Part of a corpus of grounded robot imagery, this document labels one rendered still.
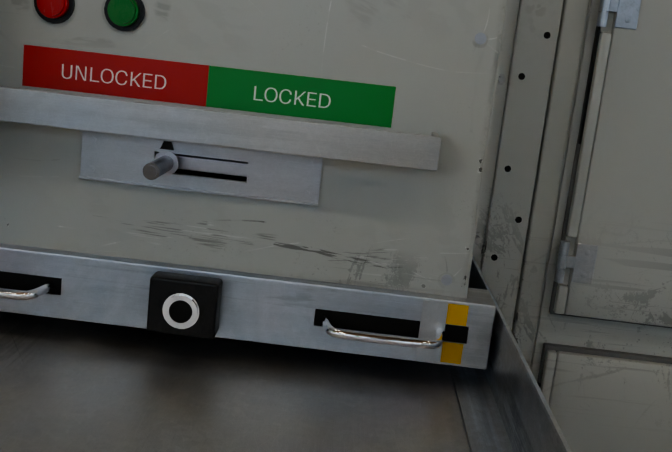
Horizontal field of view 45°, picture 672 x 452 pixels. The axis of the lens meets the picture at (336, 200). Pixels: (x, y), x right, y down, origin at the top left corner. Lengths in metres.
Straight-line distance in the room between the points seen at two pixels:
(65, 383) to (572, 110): 0.64
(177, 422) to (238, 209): 0.20
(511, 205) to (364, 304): 0.34
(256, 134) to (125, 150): 0.13
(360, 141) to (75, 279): 0.28
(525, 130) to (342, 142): 0.38
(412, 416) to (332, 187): 0.20
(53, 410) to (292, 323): 0.21
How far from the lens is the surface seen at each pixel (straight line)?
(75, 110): 0.71
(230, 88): 0.71
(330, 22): 0.70
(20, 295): 0.74
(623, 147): 1.01
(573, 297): 1.03
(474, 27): 0.71
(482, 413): 0.70
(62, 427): 0.63
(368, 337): 0.69
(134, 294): 0.75
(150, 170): 0.68
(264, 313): 0.73
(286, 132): 0.67
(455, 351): 0.74
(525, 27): 1.00
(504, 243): 1.02
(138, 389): 0.69
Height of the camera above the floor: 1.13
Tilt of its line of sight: 11 degrees down
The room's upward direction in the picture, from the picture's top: 6 degrees clockwise
